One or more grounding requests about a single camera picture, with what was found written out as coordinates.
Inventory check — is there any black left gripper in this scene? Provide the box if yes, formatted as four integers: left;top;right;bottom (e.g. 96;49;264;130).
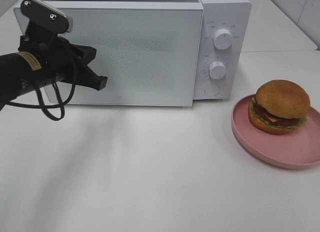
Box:
18;0;108;91

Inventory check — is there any white microwave door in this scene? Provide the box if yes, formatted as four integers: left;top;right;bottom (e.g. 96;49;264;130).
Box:
12;1;205;107

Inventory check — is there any round white door button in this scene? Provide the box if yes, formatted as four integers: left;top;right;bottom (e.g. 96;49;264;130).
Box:
204;84;220;98

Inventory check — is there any white microwave knob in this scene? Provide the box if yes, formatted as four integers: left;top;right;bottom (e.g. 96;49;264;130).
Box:
212;27;233;50
208;61;227;80

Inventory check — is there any burger with sesame-free bun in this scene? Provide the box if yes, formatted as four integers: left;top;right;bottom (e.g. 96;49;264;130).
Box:
248;79;311;135

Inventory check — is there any pink round plate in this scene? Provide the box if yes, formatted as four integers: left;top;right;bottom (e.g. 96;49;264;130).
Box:
231;94;320;169

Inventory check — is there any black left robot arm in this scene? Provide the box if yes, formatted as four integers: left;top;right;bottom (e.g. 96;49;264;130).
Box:
0;0;108;108

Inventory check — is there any white microwave oven body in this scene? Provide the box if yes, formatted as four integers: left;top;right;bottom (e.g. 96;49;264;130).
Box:
24;0;253;102

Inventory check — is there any black left camera cable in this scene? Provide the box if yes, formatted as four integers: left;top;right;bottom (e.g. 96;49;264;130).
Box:
7;39;77;122

